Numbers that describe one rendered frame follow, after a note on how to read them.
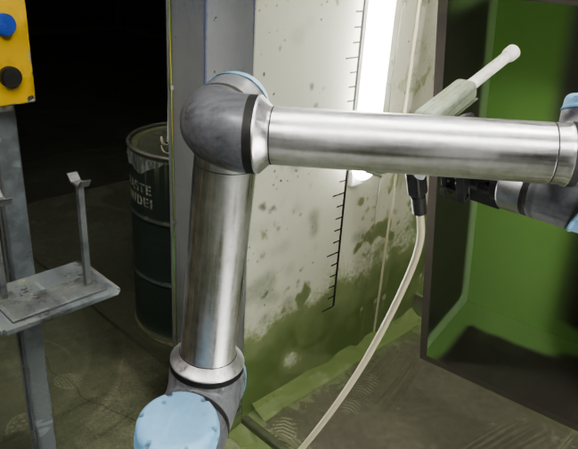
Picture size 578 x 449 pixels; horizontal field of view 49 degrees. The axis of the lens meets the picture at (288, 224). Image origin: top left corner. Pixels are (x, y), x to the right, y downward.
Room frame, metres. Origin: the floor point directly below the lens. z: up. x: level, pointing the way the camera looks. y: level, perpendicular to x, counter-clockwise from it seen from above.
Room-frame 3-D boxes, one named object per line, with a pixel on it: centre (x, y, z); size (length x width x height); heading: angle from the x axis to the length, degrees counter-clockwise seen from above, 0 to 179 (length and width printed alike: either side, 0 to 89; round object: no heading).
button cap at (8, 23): (1.49, 0.68, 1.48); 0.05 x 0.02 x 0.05; 136
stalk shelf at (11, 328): (1.46, 0.64, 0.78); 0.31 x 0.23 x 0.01; 136
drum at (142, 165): (2.63, 0.43, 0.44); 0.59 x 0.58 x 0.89; 27
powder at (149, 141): (2.64, 0.43, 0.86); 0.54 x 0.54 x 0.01
